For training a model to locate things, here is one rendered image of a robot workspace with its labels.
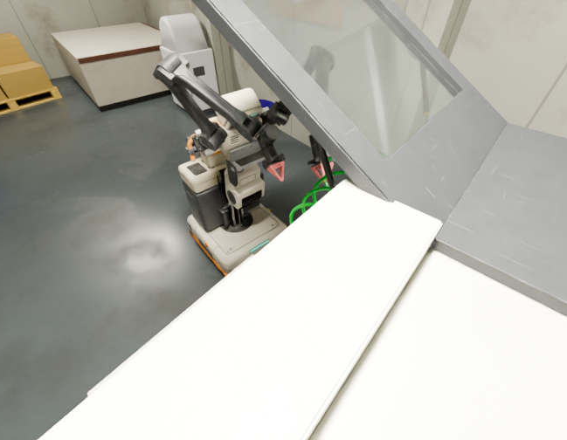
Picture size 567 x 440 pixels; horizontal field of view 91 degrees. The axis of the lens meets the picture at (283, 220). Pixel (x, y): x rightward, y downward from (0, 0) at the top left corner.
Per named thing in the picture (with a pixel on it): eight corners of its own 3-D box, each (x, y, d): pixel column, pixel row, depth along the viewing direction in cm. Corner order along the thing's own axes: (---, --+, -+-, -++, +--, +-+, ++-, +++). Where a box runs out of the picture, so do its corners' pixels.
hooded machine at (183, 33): (222, 108, 458) (208, 16, 371) (192, 118, 434) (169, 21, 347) (203, 97, 493) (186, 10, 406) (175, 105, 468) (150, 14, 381)
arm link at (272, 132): (252, 120, 118) (240, 134, 115) (260, 106, 107) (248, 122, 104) (274, 139, 121) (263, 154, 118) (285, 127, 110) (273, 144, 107)
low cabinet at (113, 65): (153, 63, 630) (141, 22, 576) (196, 89, 520) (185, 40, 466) (72, 79, 555) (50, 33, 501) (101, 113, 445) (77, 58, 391)
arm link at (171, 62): (159, 52, 114) (142, 68, 111) (176, 49, 106) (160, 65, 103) (221, 136, 147) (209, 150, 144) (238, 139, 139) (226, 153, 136)
